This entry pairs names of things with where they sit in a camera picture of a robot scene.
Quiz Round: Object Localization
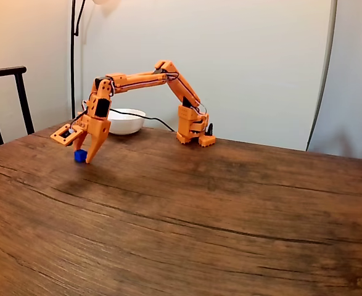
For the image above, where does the black floor lamp pole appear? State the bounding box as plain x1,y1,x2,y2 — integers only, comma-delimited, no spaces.
70,0,87,120

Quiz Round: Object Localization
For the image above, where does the black chair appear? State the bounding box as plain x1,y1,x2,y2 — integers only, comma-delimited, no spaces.
0,65,36,146

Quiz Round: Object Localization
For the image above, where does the black cable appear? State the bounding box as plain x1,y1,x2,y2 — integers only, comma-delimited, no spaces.
109,107,176,133

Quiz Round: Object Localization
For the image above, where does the orange gripper camera mount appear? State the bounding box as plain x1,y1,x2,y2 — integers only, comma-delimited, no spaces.
50,123,84,147

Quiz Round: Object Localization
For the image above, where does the white bowl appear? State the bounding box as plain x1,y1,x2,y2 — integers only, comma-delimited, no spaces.
106,107,147,136

